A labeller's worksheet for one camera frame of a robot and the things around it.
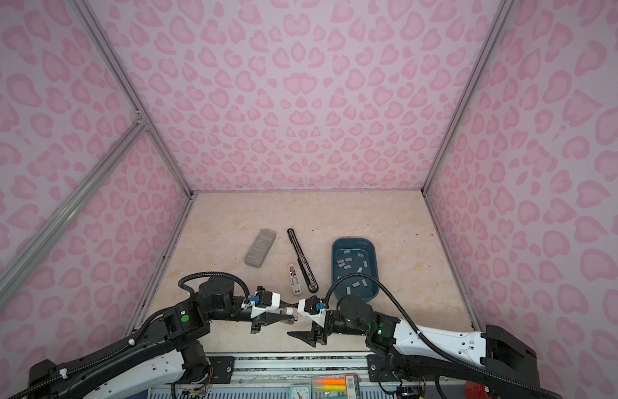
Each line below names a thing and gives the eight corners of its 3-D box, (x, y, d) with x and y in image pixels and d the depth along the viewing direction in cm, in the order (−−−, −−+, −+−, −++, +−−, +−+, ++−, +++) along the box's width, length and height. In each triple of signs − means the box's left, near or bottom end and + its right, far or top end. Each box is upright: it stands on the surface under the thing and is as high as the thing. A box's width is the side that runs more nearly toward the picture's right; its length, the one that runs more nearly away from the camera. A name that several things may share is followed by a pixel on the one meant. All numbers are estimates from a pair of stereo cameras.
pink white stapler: (294, 295, 90) (292, 288, 85) (288, 273, 96) (287, 265, 91) (301, 293, 90) (300, 286, 86) (295, 271, 96) (293, 263, 91)
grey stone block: (245, 264, 98) (243, 260, 95) (262, 232, 107) (261, 228, 105) (260, 268, 96) (258, 264, 94) (276, 235, 106) (275, 231, 104)
